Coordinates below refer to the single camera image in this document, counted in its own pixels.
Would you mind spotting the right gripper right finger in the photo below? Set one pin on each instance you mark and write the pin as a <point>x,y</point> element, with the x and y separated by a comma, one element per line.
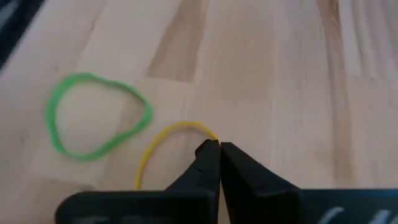
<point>248,193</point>

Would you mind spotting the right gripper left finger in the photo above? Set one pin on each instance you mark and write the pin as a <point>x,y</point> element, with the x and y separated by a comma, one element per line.
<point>205,174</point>

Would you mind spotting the yellow rubber band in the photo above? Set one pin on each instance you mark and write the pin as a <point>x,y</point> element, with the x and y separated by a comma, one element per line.
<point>186,124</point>

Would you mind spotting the green rubber band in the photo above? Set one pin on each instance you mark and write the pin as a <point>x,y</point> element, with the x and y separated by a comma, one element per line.
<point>52,118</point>

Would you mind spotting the black metal table frame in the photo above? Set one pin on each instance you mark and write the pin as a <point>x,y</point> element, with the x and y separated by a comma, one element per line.
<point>12,25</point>

